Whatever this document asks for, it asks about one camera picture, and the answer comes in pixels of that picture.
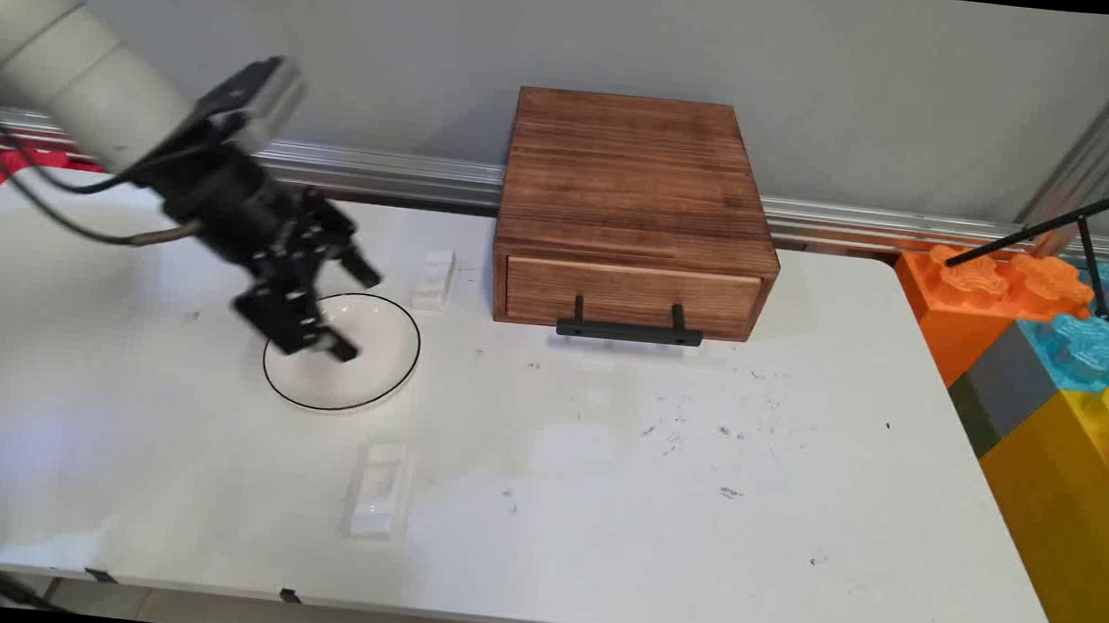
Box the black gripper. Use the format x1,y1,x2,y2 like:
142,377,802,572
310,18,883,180
115,136,394,368

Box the white plate with black rim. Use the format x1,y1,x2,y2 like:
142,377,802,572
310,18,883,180
258,285,426,421

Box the small white plastic block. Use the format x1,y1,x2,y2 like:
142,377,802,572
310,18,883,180
410,247,459,314

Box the clear plastic tray near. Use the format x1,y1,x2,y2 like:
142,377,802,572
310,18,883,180
340,438,413,543

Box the brown wooden drawer box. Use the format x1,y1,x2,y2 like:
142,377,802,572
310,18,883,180
486,85,795,349

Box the orange giant building block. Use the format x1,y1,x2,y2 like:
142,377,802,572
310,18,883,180
885,239,1101,400

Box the grey giant building block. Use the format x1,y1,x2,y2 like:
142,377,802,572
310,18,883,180
942,314,1068,466

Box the black tripod stand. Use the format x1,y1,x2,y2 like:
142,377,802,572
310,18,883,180
939,151,1109,337

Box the blue giant building block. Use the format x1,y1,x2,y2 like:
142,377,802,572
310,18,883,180
1013,253,1109,397

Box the yellow giant building block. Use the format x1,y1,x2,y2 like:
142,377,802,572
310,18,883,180
963,373,1109,623

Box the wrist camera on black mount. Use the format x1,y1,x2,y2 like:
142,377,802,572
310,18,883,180
185,48,310,162

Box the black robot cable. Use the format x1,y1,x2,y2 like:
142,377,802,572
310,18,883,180
0,114,170,203
0,88,217,255

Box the horizontal aluminium rail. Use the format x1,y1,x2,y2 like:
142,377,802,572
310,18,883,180
0,107,1109,271

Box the slanted aluminium post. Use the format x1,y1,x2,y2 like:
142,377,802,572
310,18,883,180
1011,6,1109,263

